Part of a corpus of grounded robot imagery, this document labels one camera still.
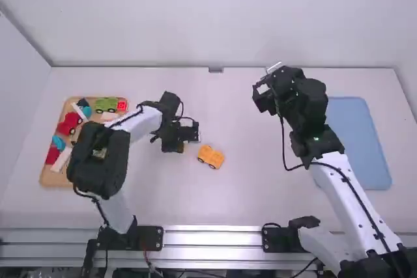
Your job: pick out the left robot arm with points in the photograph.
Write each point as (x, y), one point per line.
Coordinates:
(97, 161)

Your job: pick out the yellow toy car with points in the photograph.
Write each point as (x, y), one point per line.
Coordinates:
(211, 157)

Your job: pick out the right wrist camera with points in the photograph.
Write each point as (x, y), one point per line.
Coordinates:
(273, 67)

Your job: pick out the red toy car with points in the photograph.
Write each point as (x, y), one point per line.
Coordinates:
(69, 123)

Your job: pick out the red toy brick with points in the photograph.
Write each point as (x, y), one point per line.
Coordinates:
(122, 106)
(52, 157)

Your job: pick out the green toy car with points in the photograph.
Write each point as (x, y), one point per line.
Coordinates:
(105, 103)

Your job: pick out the silver rails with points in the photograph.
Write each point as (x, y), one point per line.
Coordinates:
(208, 242)

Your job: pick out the tan tray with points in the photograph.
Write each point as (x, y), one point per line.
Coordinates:
(49, 175)

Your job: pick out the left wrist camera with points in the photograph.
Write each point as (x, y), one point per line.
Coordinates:
(195, 132)

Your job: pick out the white toy brick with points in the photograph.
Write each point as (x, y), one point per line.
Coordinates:
(79, 111)
(62, 160)

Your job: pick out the black toy brick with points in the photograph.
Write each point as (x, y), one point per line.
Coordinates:
(82, 102)

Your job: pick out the blue mat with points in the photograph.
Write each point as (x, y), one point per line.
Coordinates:
(361, 147)

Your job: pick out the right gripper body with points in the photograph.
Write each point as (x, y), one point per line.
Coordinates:
(272, 95)

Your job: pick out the blue toy brick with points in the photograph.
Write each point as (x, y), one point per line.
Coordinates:
(59, 142)
(86, 111)

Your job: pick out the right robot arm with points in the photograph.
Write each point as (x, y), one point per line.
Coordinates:
(339, 177)

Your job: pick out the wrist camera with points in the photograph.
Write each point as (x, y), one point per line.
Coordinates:
(273, 67)
(195, 132)

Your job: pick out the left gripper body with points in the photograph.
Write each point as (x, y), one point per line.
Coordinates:
(171, 136)

